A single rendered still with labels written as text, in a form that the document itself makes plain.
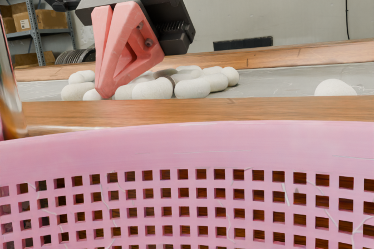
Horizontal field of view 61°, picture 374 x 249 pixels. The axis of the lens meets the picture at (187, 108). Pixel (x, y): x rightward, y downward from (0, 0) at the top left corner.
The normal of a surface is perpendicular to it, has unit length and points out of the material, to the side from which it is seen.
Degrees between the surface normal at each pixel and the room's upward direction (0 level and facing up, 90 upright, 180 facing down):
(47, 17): 90
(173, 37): 41
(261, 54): 45
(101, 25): 62
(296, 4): 91
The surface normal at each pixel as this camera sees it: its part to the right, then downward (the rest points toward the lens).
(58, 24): 0.90, 0.00
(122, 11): -0.40, -0.24
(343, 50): -0.37, -0.52
